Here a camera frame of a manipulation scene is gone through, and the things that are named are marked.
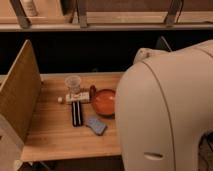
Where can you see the small white knob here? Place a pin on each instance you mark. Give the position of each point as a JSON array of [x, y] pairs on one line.
[[60, 99]]

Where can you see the red ceramic bowl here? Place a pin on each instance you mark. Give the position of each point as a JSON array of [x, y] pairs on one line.
[[103, 102]]

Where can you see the left wooden side panel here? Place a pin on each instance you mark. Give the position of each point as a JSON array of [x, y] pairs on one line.
[[19, 92]]

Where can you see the wooden shelf rail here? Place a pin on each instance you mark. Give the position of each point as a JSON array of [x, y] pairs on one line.
[[122, 21]]

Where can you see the clear plastic cup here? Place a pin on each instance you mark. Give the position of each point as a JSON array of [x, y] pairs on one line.
[[73, 83]]

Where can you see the black rectangular case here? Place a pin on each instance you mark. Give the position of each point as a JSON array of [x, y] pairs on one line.
[[77, 116]]

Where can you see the blue grey sponge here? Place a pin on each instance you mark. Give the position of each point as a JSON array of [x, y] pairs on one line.
[[97, 126]]

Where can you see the small dark red bottle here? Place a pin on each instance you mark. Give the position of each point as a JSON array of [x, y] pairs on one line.
[[92, 91]]

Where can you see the right dark side panel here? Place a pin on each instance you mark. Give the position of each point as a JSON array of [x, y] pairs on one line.
[[162, 44]]

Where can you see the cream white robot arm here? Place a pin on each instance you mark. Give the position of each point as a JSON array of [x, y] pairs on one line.
[[164, 105]]

